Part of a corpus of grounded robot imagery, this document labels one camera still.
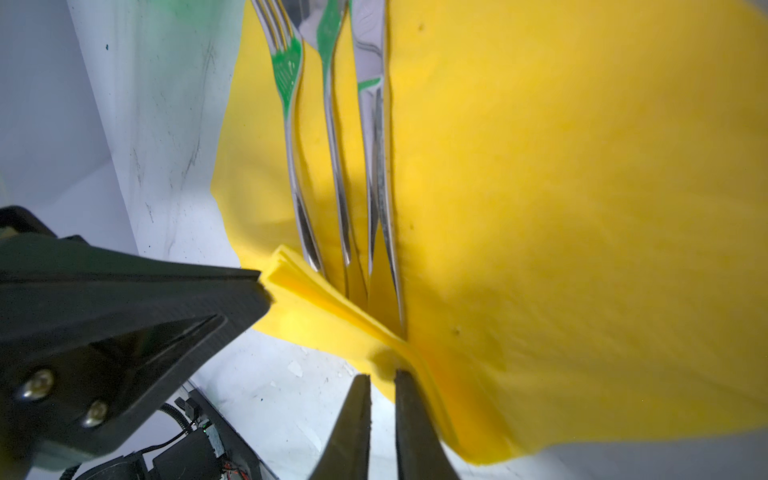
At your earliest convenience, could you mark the silver spoon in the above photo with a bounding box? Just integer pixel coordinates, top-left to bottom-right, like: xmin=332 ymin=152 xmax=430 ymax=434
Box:
xmin=282 ymin=0 xmax=352 ymax=269

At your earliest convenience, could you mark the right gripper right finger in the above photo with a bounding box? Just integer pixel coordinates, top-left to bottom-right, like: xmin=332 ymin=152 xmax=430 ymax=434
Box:
xmin=395 ymin=370 xmax=459 ymax=480

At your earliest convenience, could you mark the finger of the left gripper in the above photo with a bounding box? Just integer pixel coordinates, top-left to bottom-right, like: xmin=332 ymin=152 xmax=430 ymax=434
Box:
xmin=1 ymin=206 xmax=272 ymax=479

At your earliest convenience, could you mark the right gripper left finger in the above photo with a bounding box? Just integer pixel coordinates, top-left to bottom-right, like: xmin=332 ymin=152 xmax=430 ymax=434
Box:
xmin=310 ymin=374 xmax=372 ymax=480

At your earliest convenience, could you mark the silver knife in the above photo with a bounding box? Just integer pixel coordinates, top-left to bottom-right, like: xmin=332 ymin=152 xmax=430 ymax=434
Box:
xmin=350 ymin=1 xmax=407 ymax=339

